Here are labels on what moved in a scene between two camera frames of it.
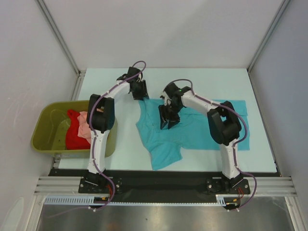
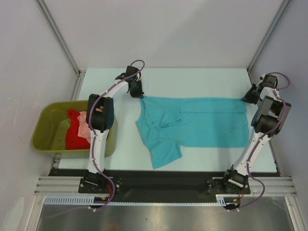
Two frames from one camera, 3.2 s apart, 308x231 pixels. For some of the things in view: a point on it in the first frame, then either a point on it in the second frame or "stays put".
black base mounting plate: [155, 186] stays put
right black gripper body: [172, 109] to [251, 96]
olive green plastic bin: [49, 129] stays put
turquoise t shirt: [194, 131] stays put
